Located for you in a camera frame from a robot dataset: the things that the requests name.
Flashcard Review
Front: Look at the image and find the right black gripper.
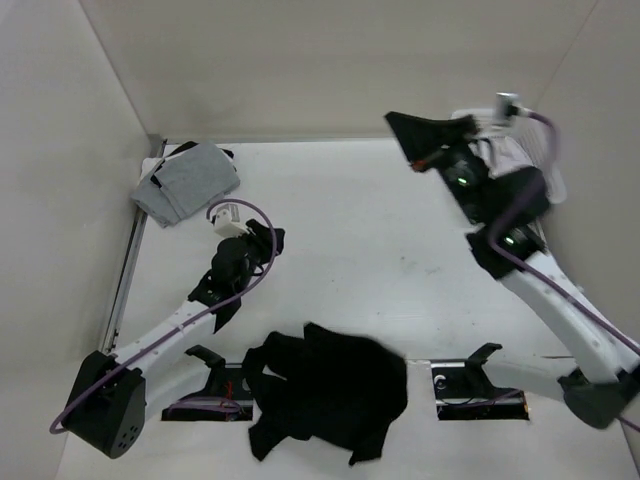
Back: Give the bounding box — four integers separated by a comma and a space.
383, 110, 491, 223

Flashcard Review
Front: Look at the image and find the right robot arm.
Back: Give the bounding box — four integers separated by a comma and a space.
385, 106, 639, 430

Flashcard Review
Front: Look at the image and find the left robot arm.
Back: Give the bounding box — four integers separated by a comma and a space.
50, 219, 285, 459

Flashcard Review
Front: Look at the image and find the white tank top in basket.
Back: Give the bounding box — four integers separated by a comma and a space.
471, 136, 532, 179

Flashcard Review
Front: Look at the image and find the folded grey tank top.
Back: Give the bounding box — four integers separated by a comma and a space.
131, 141, 240, 228

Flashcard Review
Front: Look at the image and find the white plastic basket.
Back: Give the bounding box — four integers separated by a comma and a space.
451, 107, 569, 206

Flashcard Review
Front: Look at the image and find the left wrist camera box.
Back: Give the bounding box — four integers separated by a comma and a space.
206, 203, 249, 239

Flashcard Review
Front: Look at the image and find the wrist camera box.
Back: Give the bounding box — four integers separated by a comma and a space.
493, 92, 520, 126
206, 203, 249, 239

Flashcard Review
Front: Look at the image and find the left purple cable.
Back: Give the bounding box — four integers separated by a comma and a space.
48, 198, 279, 435

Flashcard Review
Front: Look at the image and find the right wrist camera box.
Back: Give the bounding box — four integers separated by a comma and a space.
493, 92, 520, 126

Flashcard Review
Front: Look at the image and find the left aluminium rail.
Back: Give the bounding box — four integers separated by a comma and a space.
97, 133, 167, 361

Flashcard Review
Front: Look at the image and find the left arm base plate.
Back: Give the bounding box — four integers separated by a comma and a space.
161, 363, 254, 422

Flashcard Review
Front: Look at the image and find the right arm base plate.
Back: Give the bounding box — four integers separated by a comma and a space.
430, 361, 530, 421

